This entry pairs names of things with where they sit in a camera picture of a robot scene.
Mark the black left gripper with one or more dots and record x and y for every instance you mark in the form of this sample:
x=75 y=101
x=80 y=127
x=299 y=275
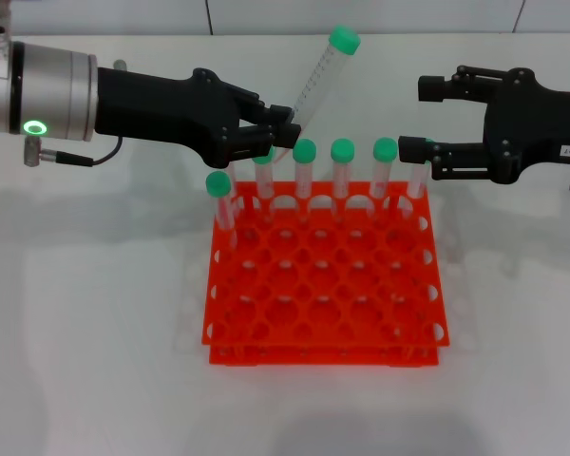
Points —
x=161 y=109

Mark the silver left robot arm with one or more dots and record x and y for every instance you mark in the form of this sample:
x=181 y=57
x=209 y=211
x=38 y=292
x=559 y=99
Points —
x=52 y=95

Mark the orange plastic test tube rack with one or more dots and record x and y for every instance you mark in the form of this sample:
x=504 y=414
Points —
x=266 y=278

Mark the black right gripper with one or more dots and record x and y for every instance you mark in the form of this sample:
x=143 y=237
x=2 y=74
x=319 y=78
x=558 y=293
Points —
x=537 y=123

